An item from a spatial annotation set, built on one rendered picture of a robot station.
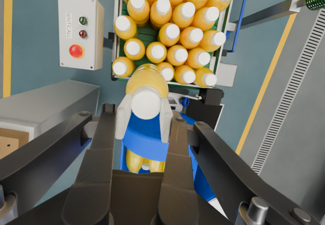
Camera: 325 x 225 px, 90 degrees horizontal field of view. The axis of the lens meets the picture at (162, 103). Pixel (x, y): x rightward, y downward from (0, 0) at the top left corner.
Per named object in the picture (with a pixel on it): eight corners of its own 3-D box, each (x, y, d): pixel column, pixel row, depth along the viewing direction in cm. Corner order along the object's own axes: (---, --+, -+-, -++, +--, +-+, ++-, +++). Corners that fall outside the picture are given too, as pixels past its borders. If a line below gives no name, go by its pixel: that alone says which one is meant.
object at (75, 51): (70, 56, 48) (68, 56, 47) (70, 44, 48) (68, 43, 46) (83, 58, 49) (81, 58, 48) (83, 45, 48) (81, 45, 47)
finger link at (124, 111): (123, 140, 15) (114, 139, 15) (130, 115, 22) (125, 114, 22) (125, 109, 14) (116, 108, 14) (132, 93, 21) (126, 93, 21)
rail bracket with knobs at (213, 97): (192, 98, 77) (199, 104, 67) (195, 83, 75) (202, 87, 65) (212, 100, 78) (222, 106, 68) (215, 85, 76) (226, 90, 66)
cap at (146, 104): (143, 118, 24) (143, 123, 22) (126, 97, 22) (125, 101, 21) (166, 103, 23) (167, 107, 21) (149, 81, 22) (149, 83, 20)
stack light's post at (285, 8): (192, 42, 156) (288, 10, 51) (193, 37, 155) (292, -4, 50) (196, 43, 157) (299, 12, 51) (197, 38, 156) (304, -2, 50)
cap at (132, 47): (140, 43, 50) (140, 42, 49) (138, 55, 51) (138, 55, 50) (127, 40, 50) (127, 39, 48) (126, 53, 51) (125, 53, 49)
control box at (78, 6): (73, 65, 58) (59, 66, 49) (73, 3, 53) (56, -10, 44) (102, 68, 60) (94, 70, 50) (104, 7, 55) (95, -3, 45)
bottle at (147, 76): (145, 97, 42) (141, 132, 24) (127, 75, 40) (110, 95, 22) (168, 81, 41) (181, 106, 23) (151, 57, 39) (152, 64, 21)
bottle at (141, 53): (146, 43, 68) (146, 38, 50) (143, 61, 70) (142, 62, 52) (129, 40, 67) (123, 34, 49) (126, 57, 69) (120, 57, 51)
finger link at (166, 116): (165, 113, 15) (173, 114, 15) (161, 96, 22) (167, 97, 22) (161, 142, 16) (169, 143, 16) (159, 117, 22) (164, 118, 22)
